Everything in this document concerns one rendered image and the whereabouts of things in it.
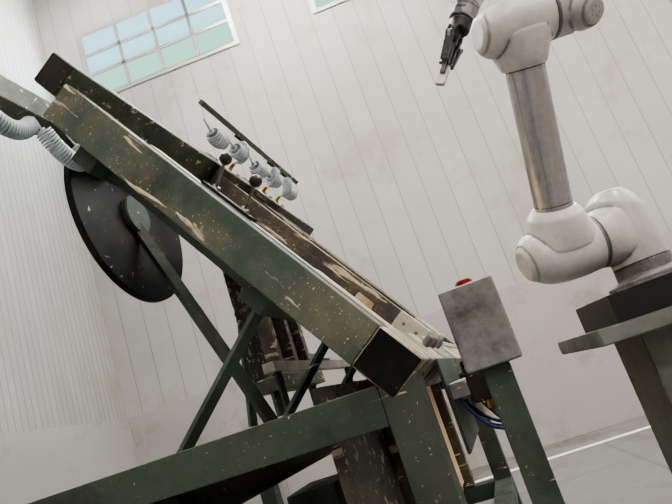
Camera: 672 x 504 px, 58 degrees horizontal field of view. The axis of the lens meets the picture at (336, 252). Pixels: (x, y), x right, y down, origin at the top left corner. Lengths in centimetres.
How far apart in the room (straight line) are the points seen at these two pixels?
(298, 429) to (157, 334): 456
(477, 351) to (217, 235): 66
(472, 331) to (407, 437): 26
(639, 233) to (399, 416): 85
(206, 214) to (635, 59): 517
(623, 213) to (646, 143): 414
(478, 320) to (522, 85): 64
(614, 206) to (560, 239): 20
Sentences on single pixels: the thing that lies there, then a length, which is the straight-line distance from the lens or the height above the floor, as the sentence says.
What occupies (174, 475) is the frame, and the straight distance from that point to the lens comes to 152.
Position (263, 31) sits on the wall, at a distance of 649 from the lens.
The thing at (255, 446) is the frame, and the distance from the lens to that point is 142.
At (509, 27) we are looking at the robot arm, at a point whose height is 149.
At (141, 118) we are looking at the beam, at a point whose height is 184.
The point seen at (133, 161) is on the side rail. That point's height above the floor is 152.
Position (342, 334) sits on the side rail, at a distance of 134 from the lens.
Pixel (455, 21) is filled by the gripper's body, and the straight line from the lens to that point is 214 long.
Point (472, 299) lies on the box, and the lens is 130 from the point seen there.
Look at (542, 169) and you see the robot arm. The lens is 166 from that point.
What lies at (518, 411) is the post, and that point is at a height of 65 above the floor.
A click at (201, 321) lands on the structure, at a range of 257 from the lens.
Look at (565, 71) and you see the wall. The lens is 605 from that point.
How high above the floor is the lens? 76
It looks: 14 degrees up
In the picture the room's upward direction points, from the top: 19 degrees counter-clockwise
